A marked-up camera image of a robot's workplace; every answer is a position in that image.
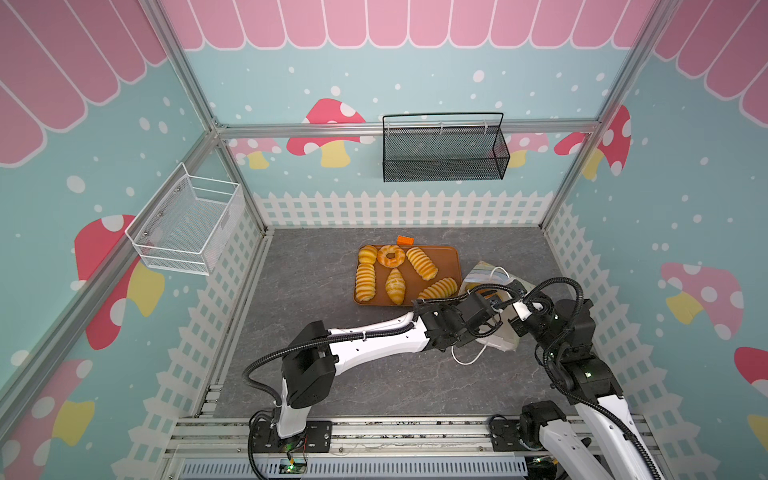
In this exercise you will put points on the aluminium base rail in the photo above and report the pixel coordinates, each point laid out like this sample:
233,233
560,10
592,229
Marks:
441,447

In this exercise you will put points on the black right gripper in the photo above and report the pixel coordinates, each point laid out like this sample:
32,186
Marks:
519,315

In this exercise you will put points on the long ridged fake loaf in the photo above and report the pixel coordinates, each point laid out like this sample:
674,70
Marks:
443,288

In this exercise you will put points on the yellow round fake bun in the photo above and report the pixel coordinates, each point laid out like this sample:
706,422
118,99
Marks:
368,255

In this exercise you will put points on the orange toy brick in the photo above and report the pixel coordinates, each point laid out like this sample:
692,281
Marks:
404,240

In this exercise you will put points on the twisted ring fake bread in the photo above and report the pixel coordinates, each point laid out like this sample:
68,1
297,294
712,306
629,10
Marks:
391,256

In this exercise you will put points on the ridged long fake bread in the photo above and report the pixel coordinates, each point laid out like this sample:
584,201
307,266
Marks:
365,282

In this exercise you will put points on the black mesh wall basket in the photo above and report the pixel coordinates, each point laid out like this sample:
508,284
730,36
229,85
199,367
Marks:
453,146

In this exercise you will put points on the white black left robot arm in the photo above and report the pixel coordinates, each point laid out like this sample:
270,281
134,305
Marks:
301,375

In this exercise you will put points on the white paper bag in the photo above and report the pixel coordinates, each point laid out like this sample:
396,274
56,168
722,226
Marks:
505,338

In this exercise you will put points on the small yellow fake bread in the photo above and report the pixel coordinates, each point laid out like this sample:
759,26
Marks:
395,286

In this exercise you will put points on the white wire wall basket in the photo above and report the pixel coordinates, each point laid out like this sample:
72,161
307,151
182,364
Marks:
187,224

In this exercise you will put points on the brown plastic tray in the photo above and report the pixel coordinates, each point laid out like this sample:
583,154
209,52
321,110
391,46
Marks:
445,258

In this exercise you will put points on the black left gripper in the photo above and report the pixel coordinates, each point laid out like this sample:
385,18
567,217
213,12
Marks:
474,333

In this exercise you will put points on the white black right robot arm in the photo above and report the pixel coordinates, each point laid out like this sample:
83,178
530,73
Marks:
589,384

